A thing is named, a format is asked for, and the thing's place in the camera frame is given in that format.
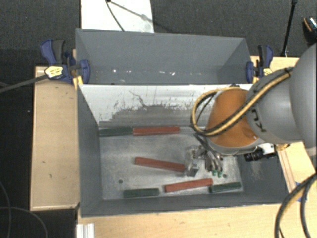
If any black cylinder on white bracket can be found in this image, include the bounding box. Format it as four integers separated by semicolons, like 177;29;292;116
243;142;277;162

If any pale wood flat board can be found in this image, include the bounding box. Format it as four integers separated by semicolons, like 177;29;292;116
29;65;81;212

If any grey metal bin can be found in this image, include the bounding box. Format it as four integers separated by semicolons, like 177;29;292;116
75;28;289;218

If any dark green flat block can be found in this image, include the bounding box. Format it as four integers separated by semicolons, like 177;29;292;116
208;181;242;194
123;187;160;199
99;126;134;137

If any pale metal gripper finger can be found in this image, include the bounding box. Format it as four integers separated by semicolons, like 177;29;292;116
185;145;200;160
186;158;201;178

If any red-brown flat block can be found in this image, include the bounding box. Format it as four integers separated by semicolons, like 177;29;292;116
132;125;181;136
134;156;186;173
164;178;214;193

